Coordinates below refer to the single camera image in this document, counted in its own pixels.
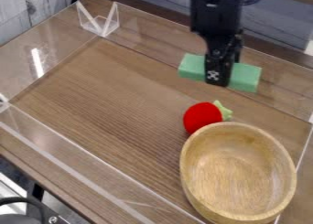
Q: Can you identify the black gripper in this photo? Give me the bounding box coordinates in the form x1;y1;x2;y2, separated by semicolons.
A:
191;0;243;87

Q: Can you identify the green rectangular block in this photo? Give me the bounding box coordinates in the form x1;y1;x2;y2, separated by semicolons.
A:
177;53;262;92

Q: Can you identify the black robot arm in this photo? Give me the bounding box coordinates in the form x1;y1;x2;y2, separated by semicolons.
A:
189;0;260;87

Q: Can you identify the brown wooden bowl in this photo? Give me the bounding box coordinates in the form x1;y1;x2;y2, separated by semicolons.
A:
179;122;297;224

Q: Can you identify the red plush strawberry toy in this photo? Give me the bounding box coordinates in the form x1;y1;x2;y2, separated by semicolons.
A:
181;101;234;134

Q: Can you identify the black table leg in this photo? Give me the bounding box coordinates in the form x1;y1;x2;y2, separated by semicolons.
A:
26;183;44;202

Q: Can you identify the clear acrylic corner bracket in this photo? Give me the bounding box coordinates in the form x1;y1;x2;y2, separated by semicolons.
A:
76;2;120;37

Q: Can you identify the clear acrylic barrier wall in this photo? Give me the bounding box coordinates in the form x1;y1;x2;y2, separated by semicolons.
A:
0;94;204;224

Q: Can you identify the black cable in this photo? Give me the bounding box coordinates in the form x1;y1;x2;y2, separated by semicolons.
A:
0;197;41;224

